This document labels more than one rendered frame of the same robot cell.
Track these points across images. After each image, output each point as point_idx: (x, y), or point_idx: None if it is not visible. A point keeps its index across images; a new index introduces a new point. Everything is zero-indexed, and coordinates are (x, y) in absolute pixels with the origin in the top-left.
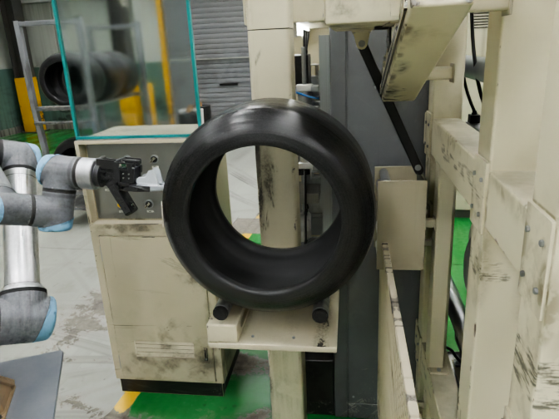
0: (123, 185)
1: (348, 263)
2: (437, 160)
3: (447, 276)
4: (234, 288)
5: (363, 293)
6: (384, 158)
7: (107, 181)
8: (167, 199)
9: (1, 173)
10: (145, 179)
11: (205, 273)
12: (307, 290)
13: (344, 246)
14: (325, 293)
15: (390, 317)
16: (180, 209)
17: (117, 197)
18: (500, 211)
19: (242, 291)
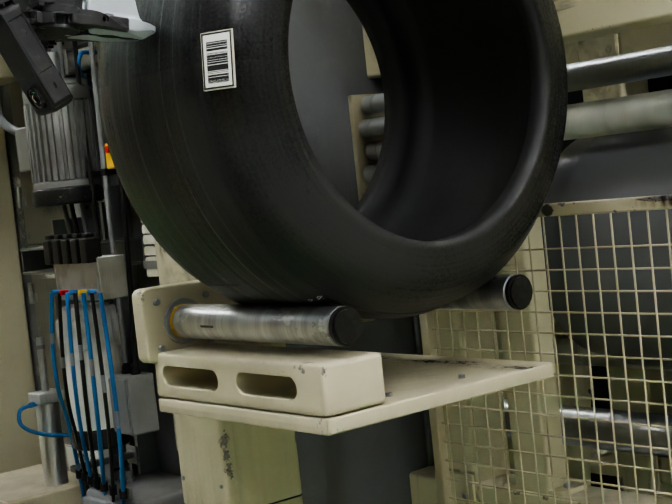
0: (65, 12)
1: (558, 152)
2: None
3: (544, 275)
4: (389, 236)
5: (310, 439)
6: (310, 110)
7: (3, 8)
8: (232, 17)
9: None
10: (111, 3)
11: (327, 208)
12: (508, 223)
13: (553, 114)
14: (525, 234)
15: (616, 272)
16: (274, 38)
17: (34, 53)
18: None
19: (403, 243)
